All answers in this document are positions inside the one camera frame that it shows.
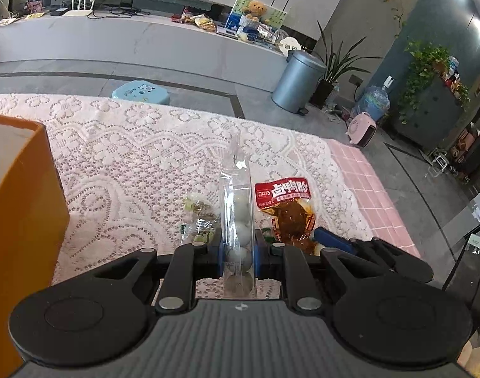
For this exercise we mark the green snack packet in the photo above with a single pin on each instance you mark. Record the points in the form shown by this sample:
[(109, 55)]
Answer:
[(200, 220)]

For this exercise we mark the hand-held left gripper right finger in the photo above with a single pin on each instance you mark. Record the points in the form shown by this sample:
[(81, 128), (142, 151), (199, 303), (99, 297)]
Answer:
[(257, 258)]

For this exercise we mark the pink checked tablecloth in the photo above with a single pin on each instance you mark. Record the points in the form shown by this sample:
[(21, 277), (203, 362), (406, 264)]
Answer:
[(366, 189)]

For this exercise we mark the pile of snacks on counter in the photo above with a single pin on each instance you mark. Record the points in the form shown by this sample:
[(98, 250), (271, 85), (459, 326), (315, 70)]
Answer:
[(194, 19)]

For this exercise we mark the red braised meat snack packet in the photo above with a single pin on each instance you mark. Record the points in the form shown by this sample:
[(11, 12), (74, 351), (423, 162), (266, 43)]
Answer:
[(287, 204)]

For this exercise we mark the blue water jug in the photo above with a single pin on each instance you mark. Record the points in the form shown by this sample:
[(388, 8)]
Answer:
[(372, 102)]

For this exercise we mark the white marble counter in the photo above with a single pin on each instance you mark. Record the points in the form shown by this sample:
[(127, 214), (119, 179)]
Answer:
[(126, 43)]

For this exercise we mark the orange cardboard box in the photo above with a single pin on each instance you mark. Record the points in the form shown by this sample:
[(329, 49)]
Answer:
[(23, 224)]

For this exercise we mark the pink space heater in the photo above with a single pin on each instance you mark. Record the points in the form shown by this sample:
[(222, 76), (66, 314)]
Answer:
[(362, 130)]

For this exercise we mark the potted plant in black pot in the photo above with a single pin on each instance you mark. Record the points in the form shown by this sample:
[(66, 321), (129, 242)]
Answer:
[(322, 91)]

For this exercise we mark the small white step stool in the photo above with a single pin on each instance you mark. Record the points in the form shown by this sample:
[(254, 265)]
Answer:
[(437, 163)]

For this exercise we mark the trailing green plant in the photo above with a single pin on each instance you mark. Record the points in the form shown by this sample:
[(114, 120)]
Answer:
[(425, 63)]

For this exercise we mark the light blue plastic stool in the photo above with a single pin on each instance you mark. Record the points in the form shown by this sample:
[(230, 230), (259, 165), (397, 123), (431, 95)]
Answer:
[(139, 90)]

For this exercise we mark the clear packet of white eggs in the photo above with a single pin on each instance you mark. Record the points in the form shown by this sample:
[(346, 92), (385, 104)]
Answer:
[(236, 204)]

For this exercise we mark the teddy bear box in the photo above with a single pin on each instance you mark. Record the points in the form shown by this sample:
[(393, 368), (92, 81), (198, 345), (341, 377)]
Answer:
[(255, 17)]

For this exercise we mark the white round plate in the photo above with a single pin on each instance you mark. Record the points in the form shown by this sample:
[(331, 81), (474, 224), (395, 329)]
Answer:
[(289, 45)]

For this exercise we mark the grey metal trash can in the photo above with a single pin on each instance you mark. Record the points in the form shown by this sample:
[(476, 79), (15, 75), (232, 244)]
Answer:
[(297, 82)]

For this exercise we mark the white router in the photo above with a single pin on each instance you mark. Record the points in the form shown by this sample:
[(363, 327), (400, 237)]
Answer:
[(80, 10)]

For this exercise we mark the grey cabinet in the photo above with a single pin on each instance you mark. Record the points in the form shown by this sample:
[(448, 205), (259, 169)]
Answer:
[(433, 118)]

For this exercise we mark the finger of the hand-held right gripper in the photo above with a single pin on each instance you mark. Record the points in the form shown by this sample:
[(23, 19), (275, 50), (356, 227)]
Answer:
[(334, 238)]

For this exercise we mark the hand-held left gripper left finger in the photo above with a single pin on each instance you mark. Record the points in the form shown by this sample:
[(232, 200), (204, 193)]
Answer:
[(214, 260)]

